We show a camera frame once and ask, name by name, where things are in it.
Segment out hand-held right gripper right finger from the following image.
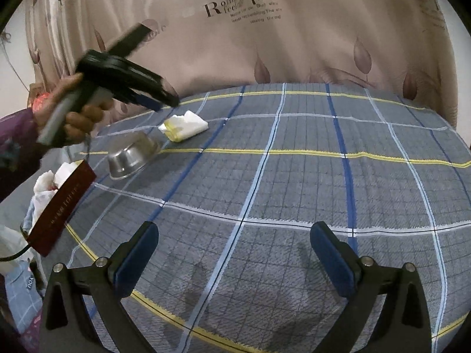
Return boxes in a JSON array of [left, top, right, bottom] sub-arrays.
[[310, 221, 432, 353]]

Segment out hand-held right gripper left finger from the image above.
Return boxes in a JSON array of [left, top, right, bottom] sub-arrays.
[[39, 221, 160, 353]]

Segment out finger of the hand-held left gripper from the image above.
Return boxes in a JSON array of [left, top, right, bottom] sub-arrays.
[[106, 22, 152, 59], [118, 62, 181, 113]]

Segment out yellow and white cloth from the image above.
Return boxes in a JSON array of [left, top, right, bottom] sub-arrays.
[[158, 110, 208, 143]]

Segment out gold tin tray red rim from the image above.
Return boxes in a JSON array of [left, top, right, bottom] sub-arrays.
[[26, 160, 97, 257]]

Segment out white towel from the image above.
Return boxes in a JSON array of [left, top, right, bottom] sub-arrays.
[[34, 161, 79, 207]]

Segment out person's left forearm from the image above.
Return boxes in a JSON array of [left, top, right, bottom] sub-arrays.
[[0, 112, 48, 201]]

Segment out person's left hand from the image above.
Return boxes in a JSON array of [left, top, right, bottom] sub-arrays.
[[31, 74, 115, 146]]

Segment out steel bowl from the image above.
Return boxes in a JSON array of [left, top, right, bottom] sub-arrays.
[[107, 131, 161, 182]]

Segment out grey plaid bed sheet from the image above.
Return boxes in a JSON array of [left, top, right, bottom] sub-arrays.
[[37, 83, 471, 353]]

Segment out blue and white fluffy sock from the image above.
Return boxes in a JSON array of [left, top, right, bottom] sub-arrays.
[[23, 191, 48, 230]]

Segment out beige leaf print curtain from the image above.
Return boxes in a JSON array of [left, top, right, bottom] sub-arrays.
[[7, 0, 460, 129]]

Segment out blue checked cloth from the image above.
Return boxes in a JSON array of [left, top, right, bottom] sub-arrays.
[[0, 261, 45, 339]]

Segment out black cable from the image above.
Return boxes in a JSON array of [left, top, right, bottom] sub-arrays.
[[0, 243, 32, 263]]

